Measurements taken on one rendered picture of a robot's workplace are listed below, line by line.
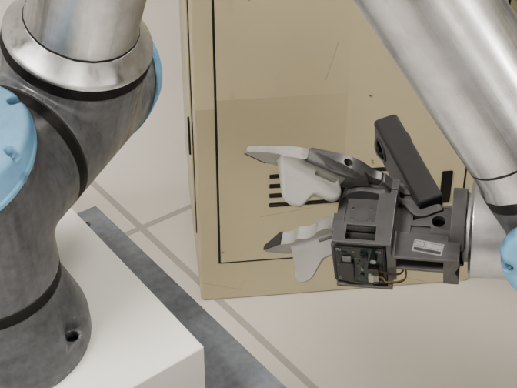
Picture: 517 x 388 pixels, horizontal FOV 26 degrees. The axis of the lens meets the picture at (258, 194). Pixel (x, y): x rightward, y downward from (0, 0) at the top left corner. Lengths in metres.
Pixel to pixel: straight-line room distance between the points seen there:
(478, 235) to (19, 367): 0.46
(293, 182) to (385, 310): 1.28
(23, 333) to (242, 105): 0.97
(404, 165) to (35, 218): 0.34
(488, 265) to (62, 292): 0.42
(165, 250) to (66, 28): 1.38
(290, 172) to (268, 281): 1.26
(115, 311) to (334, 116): 0.91
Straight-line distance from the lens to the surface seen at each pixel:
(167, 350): 1.16
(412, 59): 0.75
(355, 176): 1.01
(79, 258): 1.27
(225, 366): 1.28
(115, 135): 1.14
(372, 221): 1.01
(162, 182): 2.59
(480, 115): 0.76
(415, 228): 1.02
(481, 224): 0.99
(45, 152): 1.06
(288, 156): 1.00
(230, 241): 2.16
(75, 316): 1.15
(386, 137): 1.07
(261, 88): 1.97
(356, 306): 2.25
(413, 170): 1.05
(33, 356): 1.12
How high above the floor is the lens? 1.50
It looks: 36 degrees down
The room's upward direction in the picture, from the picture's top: straight up
